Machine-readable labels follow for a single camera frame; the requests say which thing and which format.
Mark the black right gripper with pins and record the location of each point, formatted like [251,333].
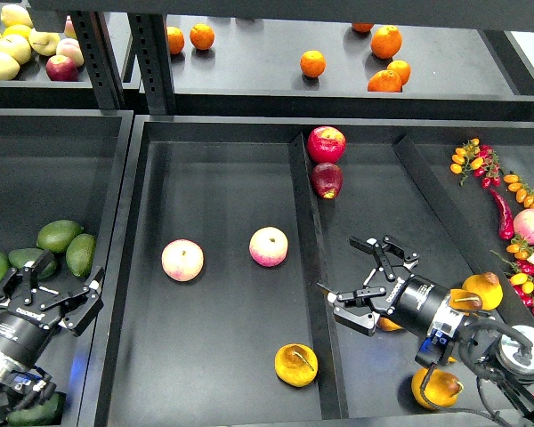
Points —
[360,309]

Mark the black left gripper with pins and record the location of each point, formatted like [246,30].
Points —
[75,310]

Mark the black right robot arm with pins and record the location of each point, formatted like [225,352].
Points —
[448,322]

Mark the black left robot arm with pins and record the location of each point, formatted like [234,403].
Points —
[23,384]

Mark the green avocado right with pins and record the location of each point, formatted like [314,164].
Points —
[80,254]

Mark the green avocado top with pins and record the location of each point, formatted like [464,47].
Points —
[56,236]

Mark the yellow pear with stem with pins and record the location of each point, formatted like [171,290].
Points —
[466,301]

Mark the yellow pear with brown top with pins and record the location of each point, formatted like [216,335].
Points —
[488,287]

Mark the yellow pear bottom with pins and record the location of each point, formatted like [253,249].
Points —
[442,389]

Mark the pink apple centre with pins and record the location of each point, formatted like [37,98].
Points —
[268,247]

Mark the pink apple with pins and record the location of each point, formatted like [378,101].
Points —
[268,247]
[182,260]

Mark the dark red apple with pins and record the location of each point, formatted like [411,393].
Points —
[327,180]

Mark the black left produce bin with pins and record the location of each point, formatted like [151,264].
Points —
[69,164]

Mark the black produce bin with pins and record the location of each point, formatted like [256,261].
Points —
[201,353]
[69,164]

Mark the pink apple left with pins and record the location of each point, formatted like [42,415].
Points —
[182,260]

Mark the black middle produce bin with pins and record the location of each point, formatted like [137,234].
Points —
[201,353]

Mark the bright red apple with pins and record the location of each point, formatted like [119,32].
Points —
[326,144]

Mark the red chili pepper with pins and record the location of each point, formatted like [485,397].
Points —
[506,220]

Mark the orange red cherry tomato bunch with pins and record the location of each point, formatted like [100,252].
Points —
[478,160]

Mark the mixed cherry tomato cluster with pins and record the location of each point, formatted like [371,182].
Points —
[519,270]

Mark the orange front right shelf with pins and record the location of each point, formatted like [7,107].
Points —
[386,81]

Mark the black upper left shelf tray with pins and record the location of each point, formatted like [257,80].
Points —
[32,88]

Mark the black shelf tray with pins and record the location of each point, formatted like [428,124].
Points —
[32,88]
[253,69]

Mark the orange behind front right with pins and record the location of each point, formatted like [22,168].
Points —
[402,69]

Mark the orange centre shelf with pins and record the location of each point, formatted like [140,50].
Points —
[313,63]

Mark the red apple on left shelf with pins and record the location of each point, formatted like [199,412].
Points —
[61,68]

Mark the large orange right shelf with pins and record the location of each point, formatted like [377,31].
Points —
[386,42]

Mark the pale yellow apple centre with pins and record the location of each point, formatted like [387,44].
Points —
[16,46]

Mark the orange under top shelf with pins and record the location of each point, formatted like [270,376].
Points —
[362,28]

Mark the black upper right shelf tray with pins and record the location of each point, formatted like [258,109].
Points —
[253,69]

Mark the black shelf upright post left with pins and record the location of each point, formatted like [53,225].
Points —
[93,37]

